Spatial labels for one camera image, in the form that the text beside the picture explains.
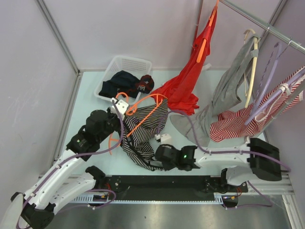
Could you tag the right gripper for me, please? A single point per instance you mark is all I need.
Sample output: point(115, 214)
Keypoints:
point(167, 167)

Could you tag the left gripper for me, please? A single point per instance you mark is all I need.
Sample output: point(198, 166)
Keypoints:
point(118, 129)

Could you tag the orange plastic hanger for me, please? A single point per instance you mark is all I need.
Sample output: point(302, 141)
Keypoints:
point(130, 111)

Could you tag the black white striped tank top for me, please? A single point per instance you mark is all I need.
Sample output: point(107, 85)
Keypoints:
point(137, 146)

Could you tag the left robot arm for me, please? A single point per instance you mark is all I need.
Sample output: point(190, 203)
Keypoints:
point(37, 207)

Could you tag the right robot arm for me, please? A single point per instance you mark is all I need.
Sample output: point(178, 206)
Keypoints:
point(254, 159)

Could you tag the orange hanger with red garment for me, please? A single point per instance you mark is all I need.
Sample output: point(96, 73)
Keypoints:
point(204, 44)

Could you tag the cream wooden hanger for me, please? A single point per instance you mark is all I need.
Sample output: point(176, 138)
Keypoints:
point(254, 64)

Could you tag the purple plastic hanger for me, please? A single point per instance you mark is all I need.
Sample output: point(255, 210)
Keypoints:
point(267, 78)

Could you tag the navy blue garment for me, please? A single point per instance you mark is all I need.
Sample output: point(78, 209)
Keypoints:
point(121, 82)

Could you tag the dark red navy garment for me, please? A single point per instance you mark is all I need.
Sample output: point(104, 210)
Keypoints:
point(145, 86)

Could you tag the grey garment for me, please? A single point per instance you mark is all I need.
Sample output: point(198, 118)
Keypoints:
point(196, 128)

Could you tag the white laundry basket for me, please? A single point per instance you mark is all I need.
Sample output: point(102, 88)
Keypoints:
point(136, 66)

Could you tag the red white striped garment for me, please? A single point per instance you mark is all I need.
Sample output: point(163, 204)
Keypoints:
point(231, 124)

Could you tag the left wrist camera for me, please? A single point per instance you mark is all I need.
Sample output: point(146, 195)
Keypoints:
point(119, 106)

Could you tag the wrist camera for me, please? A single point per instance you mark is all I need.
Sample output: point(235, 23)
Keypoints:
point(119, 106)
point(164, 139)

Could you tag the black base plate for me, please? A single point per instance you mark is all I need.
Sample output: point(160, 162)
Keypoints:
point(171, 187)

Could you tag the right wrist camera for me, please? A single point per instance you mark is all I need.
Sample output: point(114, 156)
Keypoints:
point(164, 139)

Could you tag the white cable duct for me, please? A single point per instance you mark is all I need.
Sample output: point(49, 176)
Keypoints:
point(96, 199)

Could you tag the metal clothes rail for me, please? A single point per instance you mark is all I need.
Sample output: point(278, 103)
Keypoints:
point(265, 26)

